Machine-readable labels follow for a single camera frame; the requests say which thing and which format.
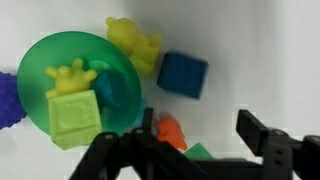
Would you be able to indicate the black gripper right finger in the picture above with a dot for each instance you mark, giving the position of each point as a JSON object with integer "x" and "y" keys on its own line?
{"x": 283, "y": 150}

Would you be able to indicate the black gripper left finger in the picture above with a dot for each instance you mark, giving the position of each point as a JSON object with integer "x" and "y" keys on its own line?
{"x": 133, "y": 153}

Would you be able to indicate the dark blue foam block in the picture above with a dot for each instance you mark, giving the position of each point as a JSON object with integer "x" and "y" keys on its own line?
{"x": 182, "y": 75}

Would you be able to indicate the green foam block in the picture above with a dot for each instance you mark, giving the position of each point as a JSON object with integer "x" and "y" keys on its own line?
{"x": 198, "y": 152}

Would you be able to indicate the lime green block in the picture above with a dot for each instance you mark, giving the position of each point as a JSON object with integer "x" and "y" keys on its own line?
{"x": 74, "y": 118}

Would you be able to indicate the orange toy figure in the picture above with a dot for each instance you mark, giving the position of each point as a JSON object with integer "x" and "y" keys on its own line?
{"x": 171, "y": 131}

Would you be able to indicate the teal toy piece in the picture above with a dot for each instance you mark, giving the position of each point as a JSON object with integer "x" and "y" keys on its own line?
{"x": 111, "y": 88}

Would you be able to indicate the small yellow hand-shaped figure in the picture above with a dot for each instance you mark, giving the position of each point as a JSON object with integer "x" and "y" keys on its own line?
{"x": 70, "y": 78}

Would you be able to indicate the yellow bear figure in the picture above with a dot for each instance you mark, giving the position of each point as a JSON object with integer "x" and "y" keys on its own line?
{"x": 135, "y": 43}

